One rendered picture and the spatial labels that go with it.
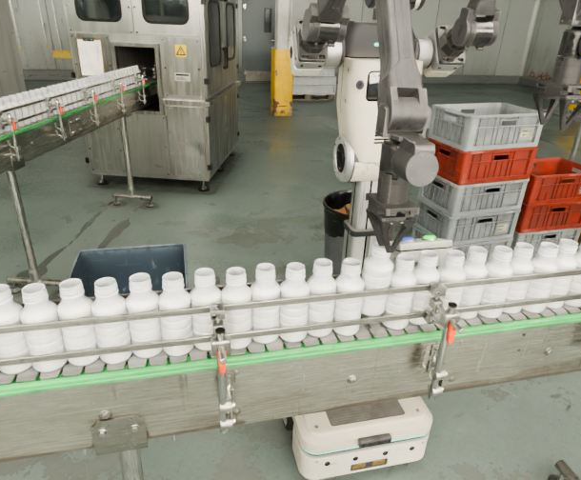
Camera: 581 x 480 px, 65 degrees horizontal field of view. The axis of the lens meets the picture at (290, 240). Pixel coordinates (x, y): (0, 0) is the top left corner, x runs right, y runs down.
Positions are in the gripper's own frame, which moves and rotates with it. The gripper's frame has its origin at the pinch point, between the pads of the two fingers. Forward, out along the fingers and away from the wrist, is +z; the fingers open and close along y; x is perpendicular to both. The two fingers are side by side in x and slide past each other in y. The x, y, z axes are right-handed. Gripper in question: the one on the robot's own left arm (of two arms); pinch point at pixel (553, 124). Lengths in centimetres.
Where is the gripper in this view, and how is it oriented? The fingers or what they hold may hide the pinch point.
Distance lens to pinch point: 125.7
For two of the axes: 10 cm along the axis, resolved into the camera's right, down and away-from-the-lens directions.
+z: -0.3, 9.0, 4.3
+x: -9.7, 0.8, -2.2
